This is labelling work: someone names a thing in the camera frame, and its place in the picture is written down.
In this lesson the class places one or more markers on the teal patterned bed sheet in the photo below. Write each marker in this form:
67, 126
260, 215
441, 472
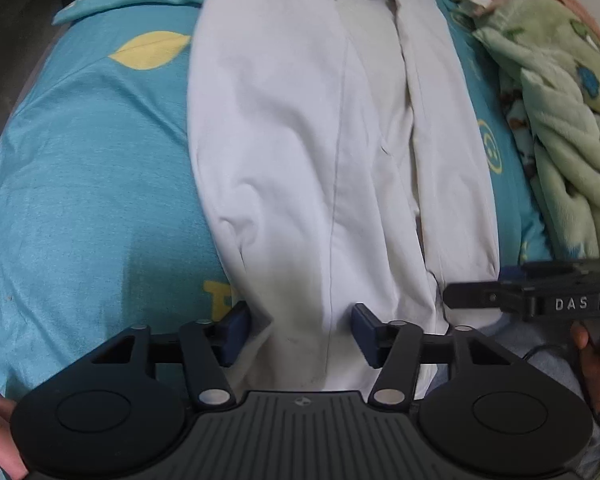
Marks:
101, 224

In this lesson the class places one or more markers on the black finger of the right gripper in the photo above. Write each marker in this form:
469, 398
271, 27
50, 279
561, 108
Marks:
482, 296
511, 274

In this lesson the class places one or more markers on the white garment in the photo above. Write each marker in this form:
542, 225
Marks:
338, 160

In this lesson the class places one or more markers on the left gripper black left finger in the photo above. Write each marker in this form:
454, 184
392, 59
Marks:
207, 349

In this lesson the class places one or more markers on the green fleece blanket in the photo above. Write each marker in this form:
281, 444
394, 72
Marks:
550, 92

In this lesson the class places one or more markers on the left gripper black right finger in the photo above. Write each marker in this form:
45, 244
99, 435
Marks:
394, 349

